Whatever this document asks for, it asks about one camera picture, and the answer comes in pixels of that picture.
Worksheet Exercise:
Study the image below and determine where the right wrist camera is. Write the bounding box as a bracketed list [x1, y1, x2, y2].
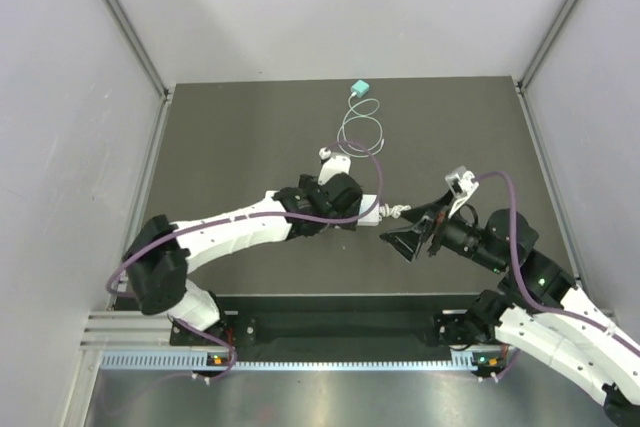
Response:
[444, 166, 479, 218]

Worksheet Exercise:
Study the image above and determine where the white power strip cord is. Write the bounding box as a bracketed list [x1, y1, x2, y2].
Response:
[378, 202, 412, 221]

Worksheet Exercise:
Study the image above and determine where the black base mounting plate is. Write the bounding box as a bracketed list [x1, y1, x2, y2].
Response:
[169, 295, 501, 361]

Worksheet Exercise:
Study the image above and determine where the left aluminium frame post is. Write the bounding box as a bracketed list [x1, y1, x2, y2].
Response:
[102, 0, 169, 98]

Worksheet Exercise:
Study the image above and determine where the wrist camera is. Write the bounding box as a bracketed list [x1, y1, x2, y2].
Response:
[444, 166, 479, 218]
[317, 147, 351, 185]

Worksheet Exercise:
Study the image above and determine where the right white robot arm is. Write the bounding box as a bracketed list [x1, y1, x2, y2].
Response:
[380, 194, 639, 426]

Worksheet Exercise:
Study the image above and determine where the aluminium frame post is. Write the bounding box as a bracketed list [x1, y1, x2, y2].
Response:
[102, 0, 169, 98]
[515, 0, 581, 95]

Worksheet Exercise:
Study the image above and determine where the teal charger block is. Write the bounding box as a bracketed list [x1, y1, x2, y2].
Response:
[350, 80, 370, 98]

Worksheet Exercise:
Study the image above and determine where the grey slotted cable duct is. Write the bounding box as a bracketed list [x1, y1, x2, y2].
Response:
[99, 349, 506, 371]

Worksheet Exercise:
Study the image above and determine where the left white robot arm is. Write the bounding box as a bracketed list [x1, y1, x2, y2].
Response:
[123, 173, 363, 344]

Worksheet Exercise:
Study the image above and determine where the white power strip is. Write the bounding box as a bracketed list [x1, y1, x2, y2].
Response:
[264, 189, 382, 228]

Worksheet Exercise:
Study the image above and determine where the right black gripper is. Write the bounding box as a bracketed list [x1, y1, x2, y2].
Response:
[379, 187, 505, 272]

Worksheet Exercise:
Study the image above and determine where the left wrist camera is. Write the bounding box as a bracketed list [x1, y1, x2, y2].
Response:
[317, 147, 351, 185]

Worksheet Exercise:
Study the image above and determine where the right aluminium frame post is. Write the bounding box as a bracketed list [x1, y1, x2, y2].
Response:
[515, 0, 581, 95]

